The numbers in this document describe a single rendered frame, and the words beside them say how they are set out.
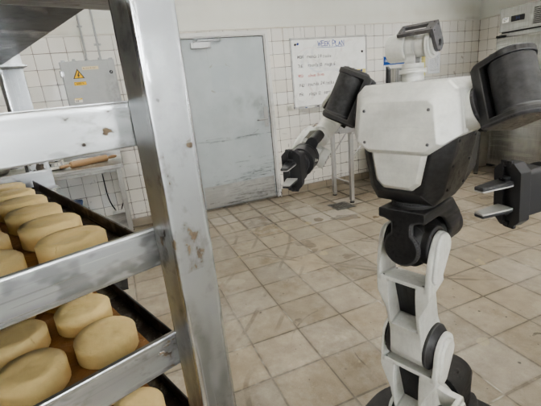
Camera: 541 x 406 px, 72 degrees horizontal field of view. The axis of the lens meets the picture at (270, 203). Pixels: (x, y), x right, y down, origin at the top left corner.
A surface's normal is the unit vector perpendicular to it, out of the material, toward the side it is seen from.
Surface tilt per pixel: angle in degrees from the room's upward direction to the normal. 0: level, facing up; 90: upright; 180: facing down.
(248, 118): 90
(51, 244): 0
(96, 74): 90
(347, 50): 90
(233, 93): 90
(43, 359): 0
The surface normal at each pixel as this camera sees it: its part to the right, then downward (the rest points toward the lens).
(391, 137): -0.73, 0.27
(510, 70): -0.69, -0.04
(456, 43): 0.38, 0.24
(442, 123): -0.04, 0.22
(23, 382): -0.10, -0.95
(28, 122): 0.68, 0.15
